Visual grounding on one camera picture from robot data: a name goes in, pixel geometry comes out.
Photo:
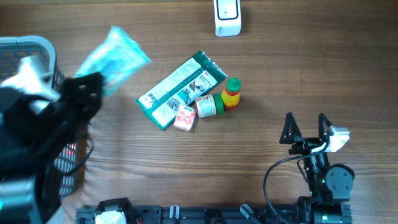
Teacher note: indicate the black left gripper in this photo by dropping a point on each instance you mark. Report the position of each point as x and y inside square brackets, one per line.
[84, 104]

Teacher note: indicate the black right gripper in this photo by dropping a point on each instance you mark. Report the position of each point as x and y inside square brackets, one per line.
[304, 144]

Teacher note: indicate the teal wet wipes pack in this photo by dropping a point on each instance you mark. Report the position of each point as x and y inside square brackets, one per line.
[117, 58]

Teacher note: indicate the yellow bottle green cap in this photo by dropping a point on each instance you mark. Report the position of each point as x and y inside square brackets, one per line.
[231, 93]

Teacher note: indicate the white jar green lid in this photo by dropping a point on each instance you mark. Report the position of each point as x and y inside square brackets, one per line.
[209, 105]

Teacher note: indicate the orange Kleenex tissue pack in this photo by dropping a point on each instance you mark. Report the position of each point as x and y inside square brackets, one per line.
[185, 118]

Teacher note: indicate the green 3M glove package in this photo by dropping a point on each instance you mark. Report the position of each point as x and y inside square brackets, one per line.
[195, 77]

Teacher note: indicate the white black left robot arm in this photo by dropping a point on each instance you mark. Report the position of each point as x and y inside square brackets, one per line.
[34, 131]

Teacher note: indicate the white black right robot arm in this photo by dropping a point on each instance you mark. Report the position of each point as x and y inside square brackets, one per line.
[329, 184]

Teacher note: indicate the white barcode scanner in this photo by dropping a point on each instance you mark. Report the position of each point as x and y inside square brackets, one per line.
[228, 20]

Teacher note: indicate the grey plastic mesh basket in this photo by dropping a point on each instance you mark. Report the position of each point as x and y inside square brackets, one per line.
[15, 48]

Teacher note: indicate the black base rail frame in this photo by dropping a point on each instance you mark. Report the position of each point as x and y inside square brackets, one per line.
[121, 210]

